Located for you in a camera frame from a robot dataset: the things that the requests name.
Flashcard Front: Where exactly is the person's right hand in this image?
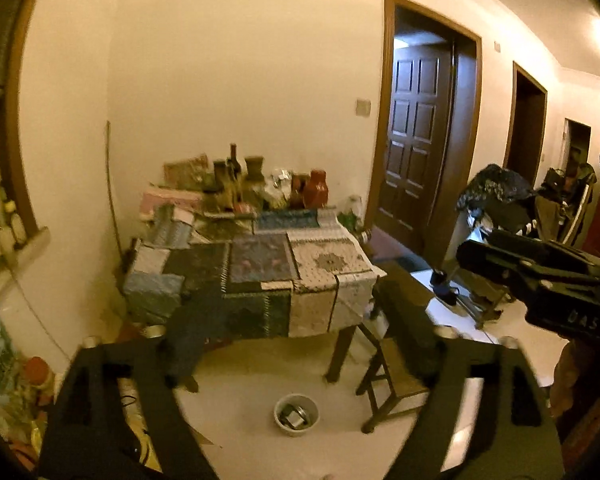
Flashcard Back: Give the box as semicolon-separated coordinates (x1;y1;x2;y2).
551;342;582;418

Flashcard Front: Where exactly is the clothes rack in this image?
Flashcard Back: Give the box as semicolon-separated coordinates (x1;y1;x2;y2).
445;200;600;329

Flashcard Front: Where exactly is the dark patterned garment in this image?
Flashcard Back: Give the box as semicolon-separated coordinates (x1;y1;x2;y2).
455;162;537;212

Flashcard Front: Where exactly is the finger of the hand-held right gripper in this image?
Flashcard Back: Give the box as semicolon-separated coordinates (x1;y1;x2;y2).
489;230;600;268
455;239;600;306

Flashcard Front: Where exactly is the brown panelled door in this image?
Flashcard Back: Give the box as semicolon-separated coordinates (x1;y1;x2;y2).
380;52;454;254

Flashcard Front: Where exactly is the red thermos flask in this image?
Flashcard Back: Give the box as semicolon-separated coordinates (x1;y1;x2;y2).
304;169;330;210

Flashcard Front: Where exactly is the patterned flat box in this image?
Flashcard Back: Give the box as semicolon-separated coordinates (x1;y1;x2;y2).
163;157;211;189

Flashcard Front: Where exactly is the white bowl with objects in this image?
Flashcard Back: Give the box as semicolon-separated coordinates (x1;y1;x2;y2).
274;394;320;437

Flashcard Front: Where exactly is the patchwork tablecloth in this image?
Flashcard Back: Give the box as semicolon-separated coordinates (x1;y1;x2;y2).
122;205;389;342

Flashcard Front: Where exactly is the dark doormat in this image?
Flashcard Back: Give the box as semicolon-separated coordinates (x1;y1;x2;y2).
387;255;433;272

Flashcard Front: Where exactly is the wooden window frame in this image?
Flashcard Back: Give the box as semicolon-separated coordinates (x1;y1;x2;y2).
4;0;50;242

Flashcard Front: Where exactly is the brown ceramic vase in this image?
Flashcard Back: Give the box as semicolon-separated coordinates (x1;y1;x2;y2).
244;155;266;184

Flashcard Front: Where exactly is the orange-lidded jar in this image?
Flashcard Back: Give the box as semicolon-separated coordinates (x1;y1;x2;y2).
24;356;55;402

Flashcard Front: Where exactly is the round metal tin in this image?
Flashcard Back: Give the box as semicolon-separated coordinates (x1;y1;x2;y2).
282;406;312;429

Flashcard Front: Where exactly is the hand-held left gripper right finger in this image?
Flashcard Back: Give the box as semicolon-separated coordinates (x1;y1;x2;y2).
377;280;566;480

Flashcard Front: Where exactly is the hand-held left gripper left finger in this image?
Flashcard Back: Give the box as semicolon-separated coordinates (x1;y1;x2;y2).
37;287;221;480

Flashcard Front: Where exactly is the dark wooden stool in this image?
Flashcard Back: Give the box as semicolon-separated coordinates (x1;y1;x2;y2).
356;260;462;434

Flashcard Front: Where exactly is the thin wooden stick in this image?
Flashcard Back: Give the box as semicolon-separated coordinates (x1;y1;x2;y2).
105;120;124;262

